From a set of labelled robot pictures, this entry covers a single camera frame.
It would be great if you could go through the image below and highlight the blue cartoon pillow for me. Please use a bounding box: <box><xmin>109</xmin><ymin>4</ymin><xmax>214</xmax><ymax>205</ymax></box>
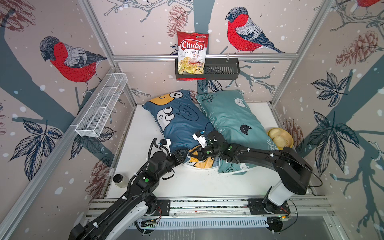
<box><xmin>143</xmin><ymin>90</ymin><xmax>214</xmax><ymax>154</ymax></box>

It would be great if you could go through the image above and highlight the yellow bowl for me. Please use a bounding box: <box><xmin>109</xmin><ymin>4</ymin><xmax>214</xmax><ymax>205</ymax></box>
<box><xmin>267</xmin><ymin>128</ymin><xmax>294</xmax><ymax>150</ymax></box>

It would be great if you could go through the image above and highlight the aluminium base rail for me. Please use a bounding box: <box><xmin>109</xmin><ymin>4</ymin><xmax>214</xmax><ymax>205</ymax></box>
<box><xmin>83</xmin><ymin>194</ymin><xmax>334</xmax><ymax>230</ymax></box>

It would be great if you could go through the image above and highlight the white wire basket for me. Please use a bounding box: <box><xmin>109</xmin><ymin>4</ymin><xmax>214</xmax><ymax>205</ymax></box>
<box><xmin>75</xmin><ymin>73</ymin><xmax>128</xmax><ymax>138</ymax></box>

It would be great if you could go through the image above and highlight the beige bread roll lower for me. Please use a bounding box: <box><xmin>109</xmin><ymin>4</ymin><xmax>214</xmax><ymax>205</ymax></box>
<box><xmin>273</xmin><ymin>137</ymin><xmax>290</xmax><ymax>148</ymax></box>

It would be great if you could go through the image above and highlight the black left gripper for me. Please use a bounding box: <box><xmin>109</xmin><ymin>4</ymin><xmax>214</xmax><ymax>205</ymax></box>
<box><xmin>156</xmin><ymin>147</ymin><xmax>189</xmax><ymax>181</ymax></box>

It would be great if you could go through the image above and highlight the black wall basket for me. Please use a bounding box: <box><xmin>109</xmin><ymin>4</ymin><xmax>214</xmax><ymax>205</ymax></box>
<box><xmin>175</xmin><ymin>58</ymin><xmax>240</xmax><ymax>81</ymax></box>

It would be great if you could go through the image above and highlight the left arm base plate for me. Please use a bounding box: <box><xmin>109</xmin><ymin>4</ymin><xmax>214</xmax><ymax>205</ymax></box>
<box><xmin>146</xmin><ymin>200</ymin><xmax>171</xmax><ymax>217</ymax></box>

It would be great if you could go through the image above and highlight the small jar black lid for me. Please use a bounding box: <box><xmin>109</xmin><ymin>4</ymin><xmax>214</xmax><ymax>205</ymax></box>
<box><xmin>113</xmin><ymin>174</ymin><xmax>129</xmax><ymax>189</ymax></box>

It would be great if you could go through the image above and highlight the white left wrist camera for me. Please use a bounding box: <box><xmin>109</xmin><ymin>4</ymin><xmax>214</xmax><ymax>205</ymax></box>
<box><xmin>158</xmin><ymin>139</ymin><xmax>171</xmax><ymax>155</ymax></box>

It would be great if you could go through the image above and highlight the red Chuba chips bag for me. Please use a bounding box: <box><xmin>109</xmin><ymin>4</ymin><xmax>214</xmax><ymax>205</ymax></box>
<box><xmin>176</xmin><ymin>32</ymin><xmax>209</xmax><ymax>81</ymax></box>

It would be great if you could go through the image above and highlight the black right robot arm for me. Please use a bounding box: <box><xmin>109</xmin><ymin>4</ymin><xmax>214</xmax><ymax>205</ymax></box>
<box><xmin>188</xmin><ymin>131</ymin><xmax>313</xmax><ymax>212</ymax></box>

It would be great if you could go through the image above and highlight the beige bread roll upper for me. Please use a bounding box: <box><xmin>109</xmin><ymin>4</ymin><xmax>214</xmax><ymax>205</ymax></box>
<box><xmin>268</xmin><ymin>128</ymin><xmax>283</xmax><ymax>140</ymax></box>

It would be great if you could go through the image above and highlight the teal cat pillow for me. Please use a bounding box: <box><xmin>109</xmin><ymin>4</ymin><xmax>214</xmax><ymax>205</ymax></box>
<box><xmin>194</xmin><ymin>89</ymin><xmax>278</xmax><ymax>175</ymax></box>

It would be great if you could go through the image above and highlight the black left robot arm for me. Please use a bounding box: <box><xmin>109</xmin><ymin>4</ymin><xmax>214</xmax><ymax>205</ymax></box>
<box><xmin>69</xmin><ymin>150</ymin><xmax>188</xmax><ymax>240</ymax></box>

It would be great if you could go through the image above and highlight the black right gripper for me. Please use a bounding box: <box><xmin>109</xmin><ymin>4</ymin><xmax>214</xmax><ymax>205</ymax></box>
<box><xmin>187</xmin><ymin>145</ymin><xmax>222</xmax><ymax>163</ymax></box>

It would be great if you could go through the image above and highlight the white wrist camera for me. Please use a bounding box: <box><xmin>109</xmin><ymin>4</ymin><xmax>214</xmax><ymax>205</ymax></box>
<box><xmin>193</xmin><ymin>131</ymin><xmax>209</xmax><ymax>149</ymax></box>
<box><xmin>158</xmin><ymin>139</ymin><xmax>171</xmax><ymax>155</ymax></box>

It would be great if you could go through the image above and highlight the beige bread roll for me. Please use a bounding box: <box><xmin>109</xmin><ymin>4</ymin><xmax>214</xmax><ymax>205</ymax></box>
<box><xmin>273</xmin><ymin>137</ymin><xmax>290</xmax><ymax>148</ymax></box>
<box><xmin>268</xmin><ymin>128</ymin><xmax>283</xmax><ymax>140</ymax></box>

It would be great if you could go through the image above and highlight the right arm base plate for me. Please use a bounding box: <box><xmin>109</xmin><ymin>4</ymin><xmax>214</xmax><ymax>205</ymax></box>
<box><xmin>247</xmin><ymin>199</ymin><xmax>291</xmax><ymax>216</ymax></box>

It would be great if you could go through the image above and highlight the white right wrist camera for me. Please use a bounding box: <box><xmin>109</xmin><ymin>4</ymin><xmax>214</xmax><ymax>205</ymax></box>
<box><xmin>193</xmin><ymin>131</ymin><xmax>209</xmax><ymax>149</ymax></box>

